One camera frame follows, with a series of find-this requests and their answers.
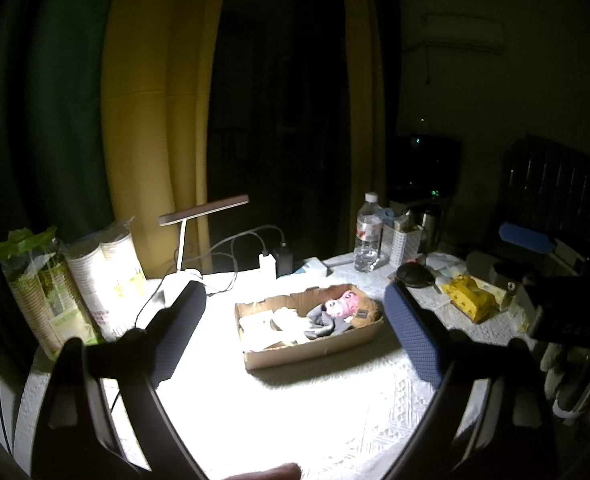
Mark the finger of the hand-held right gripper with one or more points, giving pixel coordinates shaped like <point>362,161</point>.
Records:
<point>525,237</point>

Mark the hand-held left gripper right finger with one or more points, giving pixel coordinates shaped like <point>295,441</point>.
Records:
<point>415,335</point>

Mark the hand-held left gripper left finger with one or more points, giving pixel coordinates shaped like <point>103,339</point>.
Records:
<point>180,330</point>

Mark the brown teddy bear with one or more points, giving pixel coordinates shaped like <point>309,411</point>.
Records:
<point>365,312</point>

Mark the pink plush toy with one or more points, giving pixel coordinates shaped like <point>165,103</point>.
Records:
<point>342,305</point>

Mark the grey cloth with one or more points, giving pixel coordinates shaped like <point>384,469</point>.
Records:
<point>325,327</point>

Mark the cardboard box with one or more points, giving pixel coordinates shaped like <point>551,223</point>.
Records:
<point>315,352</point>

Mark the white waffle cloth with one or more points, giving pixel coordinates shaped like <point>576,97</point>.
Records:
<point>290,322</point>

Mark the person's left hand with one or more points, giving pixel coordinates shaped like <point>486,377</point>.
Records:
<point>265,472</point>

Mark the pale green tissue pack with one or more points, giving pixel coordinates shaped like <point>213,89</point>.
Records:
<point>517,317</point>

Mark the black round pouch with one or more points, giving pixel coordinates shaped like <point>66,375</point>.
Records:
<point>415,275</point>

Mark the dark slatted chair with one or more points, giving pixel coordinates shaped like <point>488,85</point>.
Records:
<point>550,180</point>

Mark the yellow cheese-shaped toy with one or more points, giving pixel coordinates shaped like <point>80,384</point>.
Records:
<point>467,300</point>

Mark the white tissue pack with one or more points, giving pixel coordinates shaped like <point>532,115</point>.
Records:
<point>442,266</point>

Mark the white paper cup stack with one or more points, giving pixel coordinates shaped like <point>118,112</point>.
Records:
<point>105,280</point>

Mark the white perforated basket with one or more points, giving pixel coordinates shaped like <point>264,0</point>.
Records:
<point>400,245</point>

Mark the metal thermos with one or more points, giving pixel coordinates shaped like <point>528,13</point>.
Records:
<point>427,230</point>

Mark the clear water bottle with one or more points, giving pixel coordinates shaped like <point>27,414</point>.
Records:
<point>367,240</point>

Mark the white charger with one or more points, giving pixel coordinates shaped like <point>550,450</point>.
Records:
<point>267,266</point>

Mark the small white box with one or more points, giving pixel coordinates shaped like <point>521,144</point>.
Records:
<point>312,267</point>

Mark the white desk lamp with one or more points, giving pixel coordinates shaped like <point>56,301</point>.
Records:
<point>202,207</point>

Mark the green bagged paper cups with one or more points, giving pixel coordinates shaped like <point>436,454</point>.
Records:
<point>45,300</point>

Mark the white embossed tablecloth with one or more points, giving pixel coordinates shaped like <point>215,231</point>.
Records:
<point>300,420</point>

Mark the yellow curtain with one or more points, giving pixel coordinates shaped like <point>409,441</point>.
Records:
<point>365,110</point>
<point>160,110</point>

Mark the white air conditioner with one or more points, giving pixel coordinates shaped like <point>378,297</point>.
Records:
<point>462,32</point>

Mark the green curtain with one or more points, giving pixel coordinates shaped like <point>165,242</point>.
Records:
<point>40,110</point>

